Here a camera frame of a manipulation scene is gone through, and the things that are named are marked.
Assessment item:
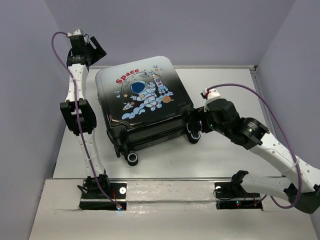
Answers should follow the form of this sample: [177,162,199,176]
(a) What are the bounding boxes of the black hard-shell suitcase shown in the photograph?
[95,56,201,166]

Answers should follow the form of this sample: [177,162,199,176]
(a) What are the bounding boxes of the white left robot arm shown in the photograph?
[60,30,111,200]

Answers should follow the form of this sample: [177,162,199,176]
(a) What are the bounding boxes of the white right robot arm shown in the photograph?
[186,98,320,214]

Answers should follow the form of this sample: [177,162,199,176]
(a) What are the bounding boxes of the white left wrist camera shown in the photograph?
[66,28,83,38]

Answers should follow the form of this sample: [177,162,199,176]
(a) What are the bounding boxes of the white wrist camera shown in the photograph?
[66,28,83,38]
[201,88,221,112]

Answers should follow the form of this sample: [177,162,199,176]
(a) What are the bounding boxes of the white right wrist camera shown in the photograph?
[201,88,221,112]

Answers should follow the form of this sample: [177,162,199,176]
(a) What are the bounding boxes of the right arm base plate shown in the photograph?
[213,182,263,210]

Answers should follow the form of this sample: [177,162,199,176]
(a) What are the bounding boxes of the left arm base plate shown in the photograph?
[78,181,128,211]

